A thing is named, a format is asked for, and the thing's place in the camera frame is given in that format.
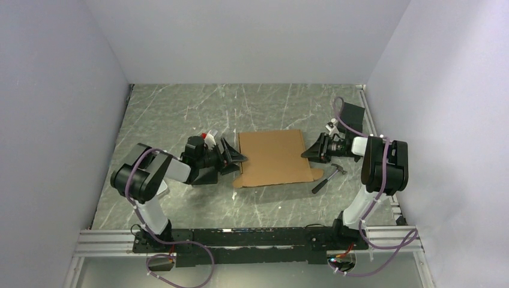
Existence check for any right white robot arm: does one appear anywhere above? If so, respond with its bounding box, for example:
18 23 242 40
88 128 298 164
301 133 409 249

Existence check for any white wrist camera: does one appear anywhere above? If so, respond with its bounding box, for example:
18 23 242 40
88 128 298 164
325 119 339 137
201 129 218 151

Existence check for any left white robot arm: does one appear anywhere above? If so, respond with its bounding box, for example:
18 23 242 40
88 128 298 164
110 132 248 252

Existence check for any brown cardboard box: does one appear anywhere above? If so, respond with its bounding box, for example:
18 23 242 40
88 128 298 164
232 129 324 188

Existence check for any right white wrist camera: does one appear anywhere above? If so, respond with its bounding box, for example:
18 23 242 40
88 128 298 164
325 119 339 137

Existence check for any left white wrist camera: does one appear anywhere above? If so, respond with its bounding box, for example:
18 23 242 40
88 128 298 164
201 129 218 151

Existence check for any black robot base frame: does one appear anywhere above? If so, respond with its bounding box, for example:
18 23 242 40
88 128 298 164
131 225 354 268

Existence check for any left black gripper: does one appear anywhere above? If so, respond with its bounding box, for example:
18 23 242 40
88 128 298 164
197 138 247 175

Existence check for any silver metal tin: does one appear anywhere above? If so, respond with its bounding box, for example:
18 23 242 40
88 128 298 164
156 181 168 197

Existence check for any black square box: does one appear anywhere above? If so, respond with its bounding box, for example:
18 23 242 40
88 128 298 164
340 103 365 131

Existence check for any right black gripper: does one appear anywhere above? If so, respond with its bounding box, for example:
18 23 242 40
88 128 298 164
301 133 358 164

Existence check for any black handled claw hammer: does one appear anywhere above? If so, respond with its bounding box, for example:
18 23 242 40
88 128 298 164
311 163 347 194

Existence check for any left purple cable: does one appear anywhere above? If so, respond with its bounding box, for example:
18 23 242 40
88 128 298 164
124 148 215 288

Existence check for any black rectangular block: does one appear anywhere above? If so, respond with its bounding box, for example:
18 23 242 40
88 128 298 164
191 167 218 186

